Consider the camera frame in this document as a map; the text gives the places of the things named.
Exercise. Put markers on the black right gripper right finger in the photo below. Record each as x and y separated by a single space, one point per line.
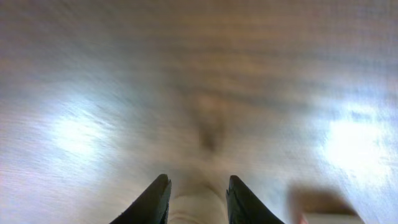
244 207

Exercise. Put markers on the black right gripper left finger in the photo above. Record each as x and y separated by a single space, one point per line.
151 207

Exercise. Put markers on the wooden block red U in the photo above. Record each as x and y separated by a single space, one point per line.
329 218

